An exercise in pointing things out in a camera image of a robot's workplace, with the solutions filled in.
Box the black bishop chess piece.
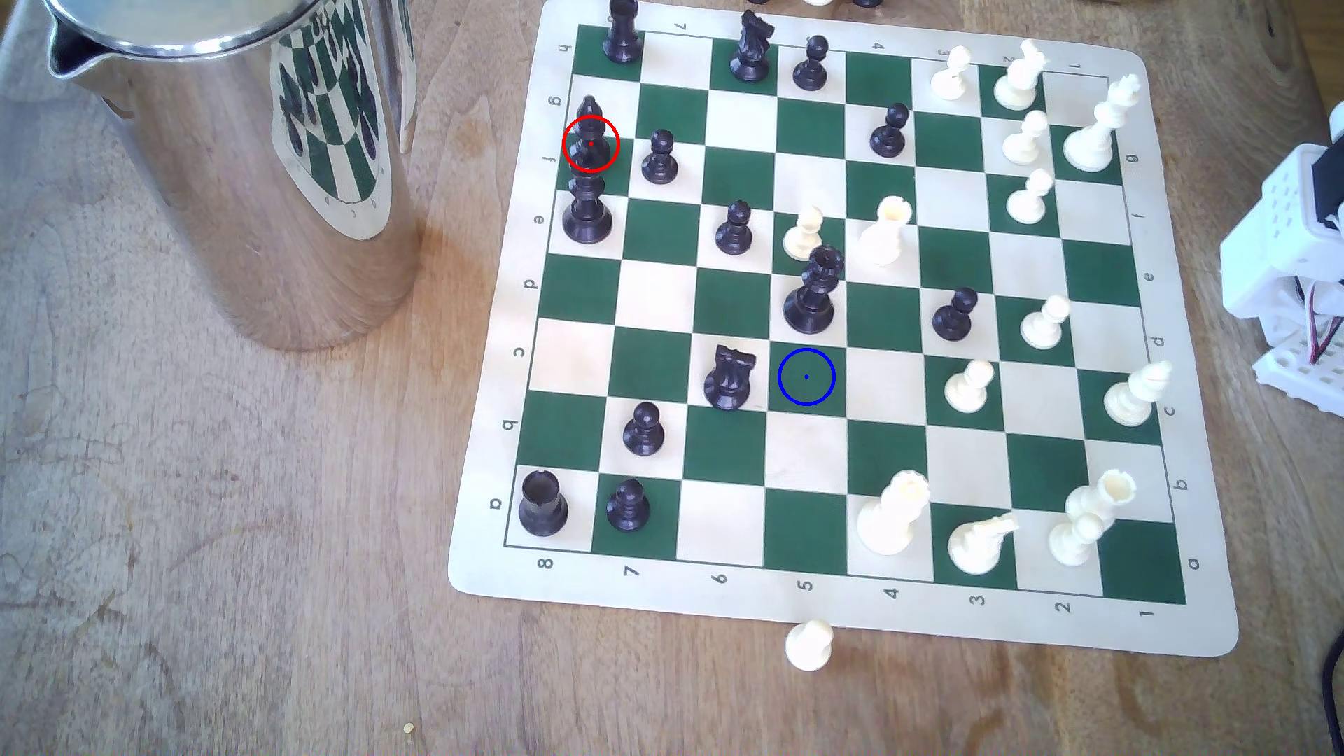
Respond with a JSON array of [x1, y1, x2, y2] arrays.
[[568, 94, 617, 176]]

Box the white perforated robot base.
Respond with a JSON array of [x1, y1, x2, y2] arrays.
[[1254, 338, 1344, 418]]

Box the green white chess mat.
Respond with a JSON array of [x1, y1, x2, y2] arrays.
[[448, 0, 1240, 659]]

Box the black knight chess piece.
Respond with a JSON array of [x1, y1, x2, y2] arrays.
[[729, 9, 778, 84], [702, 343, 758, 412]]

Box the black pawn chess piece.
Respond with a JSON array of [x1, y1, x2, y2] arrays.
[[792, 34, 831, 92], [715, 199, 755, 256], [605, 477, 651, 533], [870, 101, 911, 160], [640, 128, 680, 187], [931, 286, 980, 344], [622, 401, 667, 458]]

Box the black queen chess piece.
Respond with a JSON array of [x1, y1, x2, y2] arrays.
[[782, 244, 846, 336]]

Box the black king chess piece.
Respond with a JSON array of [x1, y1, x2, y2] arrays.
[[561, 171, 615, 246]]

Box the black rook chess piece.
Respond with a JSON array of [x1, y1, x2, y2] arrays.
[[517, 469, 571, 539], [601, 0, 644, 64]]

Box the white pawn chess piece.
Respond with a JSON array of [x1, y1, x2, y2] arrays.
[[782, 206, 827, 263], [943, 358, 995, 415], [930, 45, 974, 103], [785, 618, 836, 673], [1002, 109, 1051, 167], [1019, 294, 1072, 352], [1048, 512, 1104, 568], [1006, 168, 1056, 226]]

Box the white queen chess piece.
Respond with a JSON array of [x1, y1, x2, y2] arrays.
[[855, 469, 932, 558]]

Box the white knight chess piece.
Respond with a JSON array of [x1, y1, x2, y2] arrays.
[[947, 511, 1021, 577], [993, 40, 1049, 113]]

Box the white bishop chess piece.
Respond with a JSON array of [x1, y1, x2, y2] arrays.
[[1103, 360, 1175, 428]]

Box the white king chess piece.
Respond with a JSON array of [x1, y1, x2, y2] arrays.
[[1063, 72, 1144, 174]]

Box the shiny steel pitcher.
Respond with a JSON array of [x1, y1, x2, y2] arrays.
[[42, 0, 426, 353]]

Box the red white servo wires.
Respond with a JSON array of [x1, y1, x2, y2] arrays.
[[1300, 275, 1344, 369]]

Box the black cable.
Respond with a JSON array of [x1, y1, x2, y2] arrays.
[[1324, 628, 1344, 756]]

